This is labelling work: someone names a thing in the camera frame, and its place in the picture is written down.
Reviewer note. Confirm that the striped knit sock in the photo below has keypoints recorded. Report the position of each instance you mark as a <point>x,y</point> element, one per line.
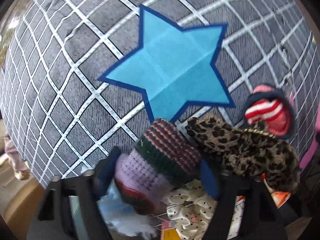
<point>161,160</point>

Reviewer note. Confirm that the light blue fluffy cloth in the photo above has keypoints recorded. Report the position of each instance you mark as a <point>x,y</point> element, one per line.
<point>121,217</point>

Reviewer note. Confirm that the grey checked star tablecloth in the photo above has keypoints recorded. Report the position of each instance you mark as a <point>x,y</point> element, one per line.
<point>81,76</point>

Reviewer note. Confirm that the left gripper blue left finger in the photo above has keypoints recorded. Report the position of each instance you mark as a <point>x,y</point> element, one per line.
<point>104,173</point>

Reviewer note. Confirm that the leopard print scarf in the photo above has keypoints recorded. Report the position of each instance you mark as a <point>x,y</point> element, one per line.
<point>247,152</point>

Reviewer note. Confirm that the pink navy striped sock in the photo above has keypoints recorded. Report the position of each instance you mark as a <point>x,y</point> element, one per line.
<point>274,107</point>

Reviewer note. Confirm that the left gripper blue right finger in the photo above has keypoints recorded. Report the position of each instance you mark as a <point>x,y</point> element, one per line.
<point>209,180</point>

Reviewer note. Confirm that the gold rack with clothes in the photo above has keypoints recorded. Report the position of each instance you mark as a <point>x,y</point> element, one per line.
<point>12,156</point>

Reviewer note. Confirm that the red patterned tissue box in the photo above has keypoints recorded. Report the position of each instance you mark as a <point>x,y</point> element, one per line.
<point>168,231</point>

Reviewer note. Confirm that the cream polka dot scrunchie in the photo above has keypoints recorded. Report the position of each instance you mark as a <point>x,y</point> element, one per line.
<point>191,208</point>

